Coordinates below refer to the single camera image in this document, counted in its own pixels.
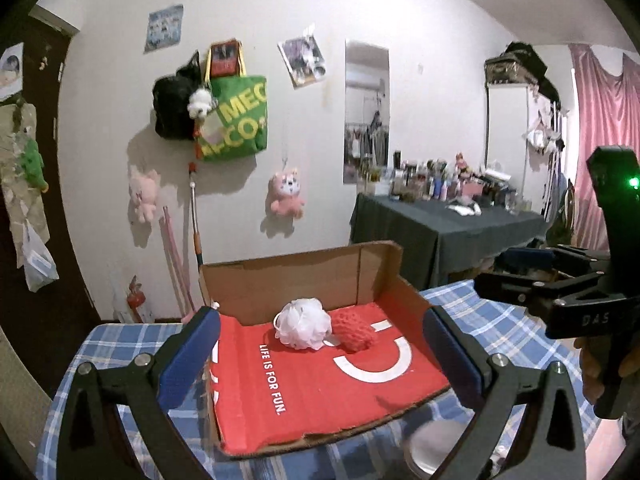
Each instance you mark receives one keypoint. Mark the group of cosmetic bottles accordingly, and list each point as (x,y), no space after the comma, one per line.
(435,182)

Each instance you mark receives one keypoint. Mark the pink stick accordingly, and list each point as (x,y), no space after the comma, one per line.
(175,260)

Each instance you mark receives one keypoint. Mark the white wardrobe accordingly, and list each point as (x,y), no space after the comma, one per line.
(507,135)

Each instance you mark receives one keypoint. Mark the red pouch with black print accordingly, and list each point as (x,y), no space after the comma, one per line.
(223,59)

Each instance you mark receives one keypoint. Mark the photo collage poster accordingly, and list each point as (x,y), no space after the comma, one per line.
(302,55)

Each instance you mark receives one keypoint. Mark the red mesh bath pouf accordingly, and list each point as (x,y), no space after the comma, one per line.
(352,332)

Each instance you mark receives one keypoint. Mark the white mesh bath pouf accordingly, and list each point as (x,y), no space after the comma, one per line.
(302,325)

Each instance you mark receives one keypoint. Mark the blue wall poster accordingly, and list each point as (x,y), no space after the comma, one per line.
(164,29)

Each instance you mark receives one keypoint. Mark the clear plastic bag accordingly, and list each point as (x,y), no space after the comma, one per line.
(39,262)

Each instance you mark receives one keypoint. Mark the blue plaid blanket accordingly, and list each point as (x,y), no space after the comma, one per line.
(120,340)

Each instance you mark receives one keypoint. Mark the beige hanging cloth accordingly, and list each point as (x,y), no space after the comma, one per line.
(17,195)

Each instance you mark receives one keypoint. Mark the green plush toy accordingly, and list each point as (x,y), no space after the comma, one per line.
(32,162)

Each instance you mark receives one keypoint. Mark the paper picture on door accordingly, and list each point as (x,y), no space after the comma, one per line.
(11,70)

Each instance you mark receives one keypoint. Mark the pink plush toy white face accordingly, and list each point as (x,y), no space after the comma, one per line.
(286,195)

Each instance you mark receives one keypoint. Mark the person's right hand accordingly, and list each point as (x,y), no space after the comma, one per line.
(590,365)

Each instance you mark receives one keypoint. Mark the green tote bag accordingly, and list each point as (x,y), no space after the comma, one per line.
(240,115)

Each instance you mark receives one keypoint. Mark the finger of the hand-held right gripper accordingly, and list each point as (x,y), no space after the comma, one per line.
(530,260)
(520,290)

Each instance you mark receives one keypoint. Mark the table with dark cloth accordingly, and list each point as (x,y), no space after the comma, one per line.
(440,240)

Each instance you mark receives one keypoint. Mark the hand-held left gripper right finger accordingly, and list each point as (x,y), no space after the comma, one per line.
(450,355)

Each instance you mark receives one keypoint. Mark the round metal lid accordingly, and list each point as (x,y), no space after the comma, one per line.
(435,442)

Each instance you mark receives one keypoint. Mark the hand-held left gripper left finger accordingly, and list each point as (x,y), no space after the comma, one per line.
(190,355)

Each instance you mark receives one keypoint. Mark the black bag on wardrobe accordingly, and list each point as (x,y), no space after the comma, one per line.
(515,62)

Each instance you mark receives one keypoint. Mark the dark door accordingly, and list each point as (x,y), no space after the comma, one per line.
(60,185)

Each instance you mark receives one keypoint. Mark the cardboard box with red inside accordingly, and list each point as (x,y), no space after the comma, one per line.
(300,390)

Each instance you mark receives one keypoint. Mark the mop pole with orange grip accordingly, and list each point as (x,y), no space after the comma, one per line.
(195,220)

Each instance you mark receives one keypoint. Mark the white hanging bag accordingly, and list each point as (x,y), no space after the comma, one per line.
(539,135)

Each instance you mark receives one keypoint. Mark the small white plush toy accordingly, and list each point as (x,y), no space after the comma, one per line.
(201,102)

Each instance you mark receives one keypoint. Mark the pale pink plush toy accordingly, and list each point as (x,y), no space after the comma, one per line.
(144,195)

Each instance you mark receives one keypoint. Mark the pink curtain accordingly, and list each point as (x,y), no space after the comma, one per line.
(605,110)

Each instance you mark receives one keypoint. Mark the wall mirror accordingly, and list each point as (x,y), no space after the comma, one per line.
(366,110)

